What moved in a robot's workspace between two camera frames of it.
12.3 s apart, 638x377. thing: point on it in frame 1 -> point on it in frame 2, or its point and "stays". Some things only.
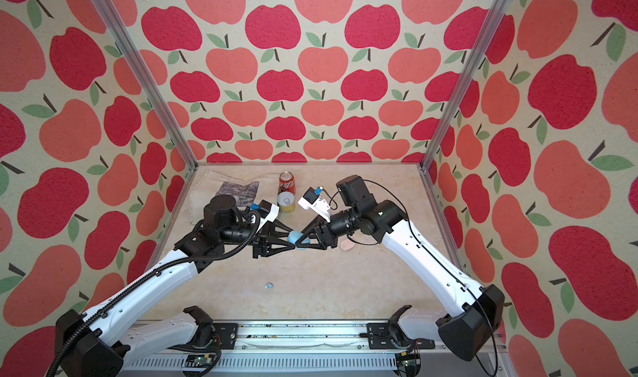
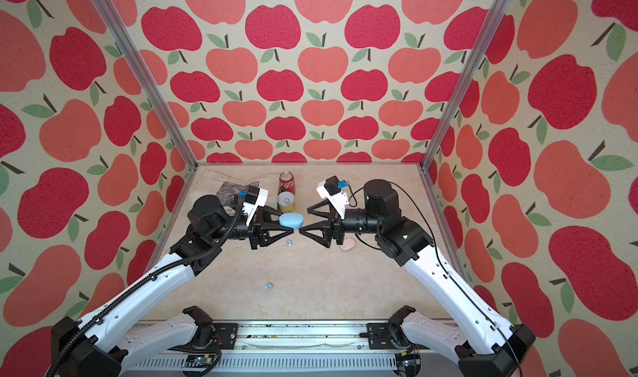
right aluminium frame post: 472,71 stays
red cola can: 287,183 stays
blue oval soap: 293,236 -> 292,219
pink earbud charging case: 346,245 stays
